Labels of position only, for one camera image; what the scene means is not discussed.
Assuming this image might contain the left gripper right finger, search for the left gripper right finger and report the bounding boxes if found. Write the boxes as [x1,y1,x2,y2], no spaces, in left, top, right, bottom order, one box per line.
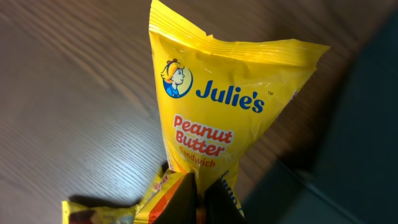
[205,180,245,224]

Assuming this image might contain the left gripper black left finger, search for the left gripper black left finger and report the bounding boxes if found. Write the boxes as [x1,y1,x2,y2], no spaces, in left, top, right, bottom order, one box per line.
[153,174,197,224]

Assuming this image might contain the yellow Apollo wafer packet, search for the yellow Apollo wafer packet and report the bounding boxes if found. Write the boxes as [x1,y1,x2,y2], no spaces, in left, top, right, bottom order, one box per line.
[62,167,165,224]

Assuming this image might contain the yellow peanut butter sandwich packet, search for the yellow peanut butter sandwich packet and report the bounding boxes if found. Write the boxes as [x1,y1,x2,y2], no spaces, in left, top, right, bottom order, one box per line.
[134,1,327,223]

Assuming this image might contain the dark green box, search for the dark green box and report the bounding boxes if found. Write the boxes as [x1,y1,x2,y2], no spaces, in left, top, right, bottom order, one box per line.
[244,13,397,224]

